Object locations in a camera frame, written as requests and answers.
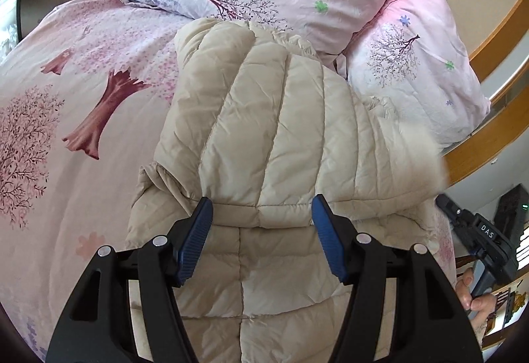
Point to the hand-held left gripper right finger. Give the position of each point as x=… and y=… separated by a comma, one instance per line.
x=328, y=239

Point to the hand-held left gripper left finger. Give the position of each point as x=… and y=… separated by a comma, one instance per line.
x=197, y=241

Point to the beige quilted puffer jacket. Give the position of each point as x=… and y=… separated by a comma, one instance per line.
x=268, y=119

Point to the person's right hand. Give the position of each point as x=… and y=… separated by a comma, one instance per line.
x=481, y=303

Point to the black electronic box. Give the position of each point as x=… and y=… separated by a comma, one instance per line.
x=514, y=208

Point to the pink edged tree print pillow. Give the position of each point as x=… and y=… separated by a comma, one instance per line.
x=413, y=77

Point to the pink tree print bedsheet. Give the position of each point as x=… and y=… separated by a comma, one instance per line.
x=62, y=98

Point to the window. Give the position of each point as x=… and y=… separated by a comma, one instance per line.
x=6, y=32

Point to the wooden bed frame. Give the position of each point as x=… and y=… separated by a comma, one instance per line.
x=471, y=160

